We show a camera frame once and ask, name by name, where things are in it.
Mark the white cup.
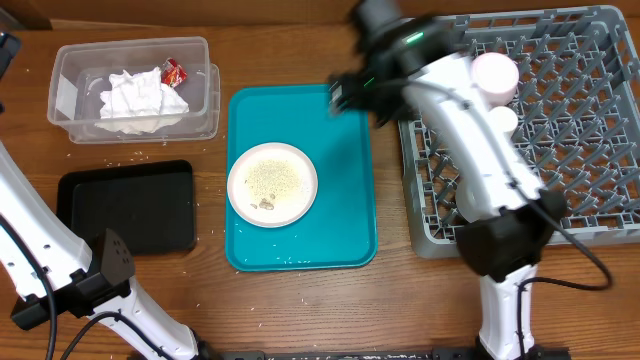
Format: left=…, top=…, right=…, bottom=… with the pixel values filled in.
left=489, top=106, right=518, bottom=138

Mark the red snack wrapper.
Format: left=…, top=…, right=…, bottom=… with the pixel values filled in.
left=161, top=58, right=188, bottom=88

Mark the teal serving tray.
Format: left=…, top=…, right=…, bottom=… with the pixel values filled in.
left=225, top=85, right=378, bottom=272

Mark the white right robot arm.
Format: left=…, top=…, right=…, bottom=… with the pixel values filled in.
left=330, top=0, right=566, bottom=359

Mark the grey dishwasher rack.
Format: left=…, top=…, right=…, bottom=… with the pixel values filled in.
left=398, top=4, right=640, bottom=260

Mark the grey saucer bowl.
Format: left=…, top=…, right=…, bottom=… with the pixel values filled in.
left=455, top=179, right=482, bottom=223

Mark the white napkin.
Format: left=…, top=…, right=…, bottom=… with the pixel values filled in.
left=95, top=67, right=190, bottom=135

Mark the clear plastic waste bin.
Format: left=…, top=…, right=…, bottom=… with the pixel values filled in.
left=47, top=37, right=220, bottom=144

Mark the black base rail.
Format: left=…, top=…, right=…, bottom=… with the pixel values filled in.
left=206, top=347, right=490, bottom=360

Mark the small pink bowl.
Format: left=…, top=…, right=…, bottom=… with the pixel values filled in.
left=471, top=52, right=520, bottom=107

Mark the black tray bin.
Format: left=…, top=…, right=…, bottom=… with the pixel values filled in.
left=56, top=160, right=197, bottom=256

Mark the large white plate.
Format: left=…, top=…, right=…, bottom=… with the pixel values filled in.
left=227, top=142, right=318, bottom=228

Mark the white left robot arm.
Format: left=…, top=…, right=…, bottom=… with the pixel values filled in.
left=1, top=150, right=218, bottom=359

